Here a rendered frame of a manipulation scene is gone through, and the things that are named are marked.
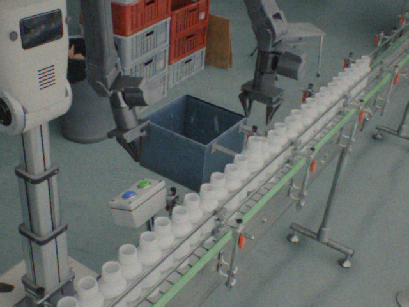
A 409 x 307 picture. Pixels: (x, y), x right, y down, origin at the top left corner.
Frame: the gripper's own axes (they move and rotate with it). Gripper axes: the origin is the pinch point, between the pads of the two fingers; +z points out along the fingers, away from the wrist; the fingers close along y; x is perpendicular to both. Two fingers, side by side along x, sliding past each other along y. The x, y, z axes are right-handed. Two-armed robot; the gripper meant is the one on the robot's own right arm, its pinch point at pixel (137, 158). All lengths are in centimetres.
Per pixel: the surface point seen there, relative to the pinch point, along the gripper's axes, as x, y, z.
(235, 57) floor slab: 192, 345, 57
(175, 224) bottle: -17.1, -10.1, 11.5
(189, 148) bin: 25, 50, 20
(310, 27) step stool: 118, 365, 40
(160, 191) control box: -3.8, 1.3, 10.0
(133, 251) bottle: -17.0, -24.4, 9.8
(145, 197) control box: -3.8, -4.6, 8.7
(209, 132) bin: 38, 80, 26
